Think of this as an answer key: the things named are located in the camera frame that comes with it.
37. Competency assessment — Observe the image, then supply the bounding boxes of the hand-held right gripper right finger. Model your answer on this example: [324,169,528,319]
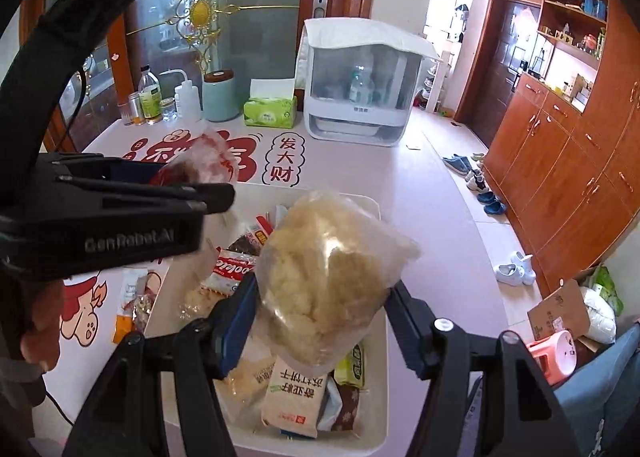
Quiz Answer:
[385,282,583,457]

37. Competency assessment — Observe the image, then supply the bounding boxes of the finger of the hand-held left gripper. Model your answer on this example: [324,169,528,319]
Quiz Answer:
[50,176,236,216]
[50,153,168,178]

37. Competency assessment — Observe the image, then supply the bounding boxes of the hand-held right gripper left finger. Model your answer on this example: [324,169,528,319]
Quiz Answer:
[62,273,261,457]

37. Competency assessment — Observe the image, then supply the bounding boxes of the clear pale cracker packet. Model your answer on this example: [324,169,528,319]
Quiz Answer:
[180,284,226,323]

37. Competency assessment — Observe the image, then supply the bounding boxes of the red and white snack packet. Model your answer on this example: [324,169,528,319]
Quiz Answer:
[200,247,258,298]

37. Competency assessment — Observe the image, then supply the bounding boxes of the clear red candy packet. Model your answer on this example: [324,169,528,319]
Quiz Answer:
[149,132,240,186]

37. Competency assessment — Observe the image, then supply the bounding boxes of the small green snack packet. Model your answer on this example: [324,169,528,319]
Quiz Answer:
[332,342,366,390]

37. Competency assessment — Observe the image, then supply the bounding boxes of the white plastic tray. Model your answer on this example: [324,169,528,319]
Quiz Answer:
[145,193,391,455]

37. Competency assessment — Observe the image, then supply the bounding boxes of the dark chocolate snack packet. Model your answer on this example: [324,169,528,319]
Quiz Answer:
[227,232,266,258]

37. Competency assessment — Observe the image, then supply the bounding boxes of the white biscuit packet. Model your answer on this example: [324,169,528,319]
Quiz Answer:
[261,354,336,439]

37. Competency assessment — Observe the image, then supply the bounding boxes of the pale crumbly snack packet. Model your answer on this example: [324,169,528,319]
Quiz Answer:
[255,189,423,368]

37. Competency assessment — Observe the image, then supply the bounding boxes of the small red white packet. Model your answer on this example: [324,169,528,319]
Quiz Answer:
[245,214,276,250]

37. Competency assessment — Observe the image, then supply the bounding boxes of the brown patterned snack packet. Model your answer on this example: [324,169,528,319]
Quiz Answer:
[330,384,362,433]

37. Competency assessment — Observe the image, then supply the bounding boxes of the light blue snack packet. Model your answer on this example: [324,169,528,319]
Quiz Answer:
[315,377,343,430]

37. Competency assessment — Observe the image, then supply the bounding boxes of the person's left hand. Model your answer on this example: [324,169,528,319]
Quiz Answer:
[20,279,66,373]

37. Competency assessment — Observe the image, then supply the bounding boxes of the green label bottle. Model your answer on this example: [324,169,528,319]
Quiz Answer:
[137,65,163,125]

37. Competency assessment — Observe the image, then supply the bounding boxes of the white and orange snack packet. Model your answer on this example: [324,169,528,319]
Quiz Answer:
[112,269,151,345]

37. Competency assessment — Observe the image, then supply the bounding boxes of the white squeeze bottle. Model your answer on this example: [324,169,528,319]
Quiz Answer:
[160,69,203,122]

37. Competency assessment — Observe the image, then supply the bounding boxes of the pale blue canister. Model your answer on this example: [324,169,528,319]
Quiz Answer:
[201,69,242,122]

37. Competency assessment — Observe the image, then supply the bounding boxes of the white shoes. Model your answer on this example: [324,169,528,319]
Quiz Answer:
[494,251,537,286]

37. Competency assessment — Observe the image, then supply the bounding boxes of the green tissue box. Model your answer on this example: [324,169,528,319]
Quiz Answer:
[243,78,298,130]

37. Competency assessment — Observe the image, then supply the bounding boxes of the pink plastic stool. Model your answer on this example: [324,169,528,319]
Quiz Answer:
[525,329,578,388]

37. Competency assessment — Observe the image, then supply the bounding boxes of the blue clogs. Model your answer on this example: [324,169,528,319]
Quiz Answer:
[476,191,507,216]

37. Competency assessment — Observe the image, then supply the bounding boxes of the cardboard box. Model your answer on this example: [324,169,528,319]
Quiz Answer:
[527,279,591,343]

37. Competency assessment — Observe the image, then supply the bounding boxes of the white and dark sneakers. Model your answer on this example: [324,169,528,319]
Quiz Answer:
[465,168,490,194]

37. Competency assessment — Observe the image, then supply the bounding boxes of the blue slippers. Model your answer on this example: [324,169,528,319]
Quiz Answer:
[441,153,473,174]

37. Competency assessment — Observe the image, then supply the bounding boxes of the white plastic bag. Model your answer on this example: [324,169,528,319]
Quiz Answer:
[580,287,618,345]

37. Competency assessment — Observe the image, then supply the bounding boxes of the person's blue jeans leg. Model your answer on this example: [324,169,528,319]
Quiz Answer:
[555,322,640,457]

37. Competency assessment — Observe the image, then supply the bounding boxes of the glass door gold ornament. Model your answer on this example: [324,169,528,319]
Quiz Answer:
[45,0,311,148]

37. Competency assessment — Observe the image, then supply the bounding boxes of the green plastic bag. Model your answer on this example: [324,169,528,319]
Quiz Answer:
[590,264,625,318]

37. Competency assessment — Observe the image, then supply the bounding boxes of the plastic bottle in cabinet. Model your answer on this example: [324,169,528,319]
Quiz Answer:
[348,66,375,104]

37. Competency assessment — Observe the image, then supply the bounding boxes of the brown wooden cabinet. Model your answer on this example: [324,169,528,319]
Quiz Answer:
[482,0,640,298]

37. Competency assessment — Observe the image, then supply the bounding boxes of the shoe rack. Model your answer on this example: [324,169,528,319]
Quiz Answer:
[420,49,456,112]

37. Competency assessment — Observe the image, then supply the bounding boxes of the dark wooden door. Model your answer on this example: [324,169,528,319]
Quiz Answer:
[455,0,546,148]

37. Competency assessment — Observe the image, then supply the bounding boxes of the black cable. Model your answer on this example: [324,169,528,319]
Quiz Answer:
[42,382,76,428]

